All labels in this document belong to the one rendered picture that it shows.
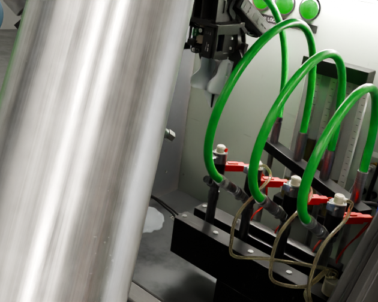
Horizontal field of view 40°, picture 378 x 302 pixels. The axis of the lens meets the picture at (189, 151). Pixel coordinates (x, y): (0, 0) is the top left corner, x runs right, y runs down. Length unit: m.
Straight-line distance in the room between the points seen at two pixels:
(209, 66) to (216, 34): 0.10
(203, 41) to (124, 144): 0.59
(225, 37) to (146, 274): 0.54
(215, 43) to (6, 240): 0.61
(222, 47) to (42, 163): 0.61
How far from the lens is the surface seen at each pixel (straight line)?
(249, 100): 1.25
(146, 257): 1.16
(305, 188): 0.71
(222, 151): 0.96
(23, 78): 0.25
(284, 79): 1.08
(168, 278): 1.10
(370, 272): 0.77
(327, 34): 1.13
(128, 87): 0.24
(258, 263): 0.93
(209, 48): 0.81
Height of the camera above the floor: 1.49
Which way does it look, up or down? 22 degrees down
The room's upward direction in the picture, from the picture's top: 8 degrees clockwise
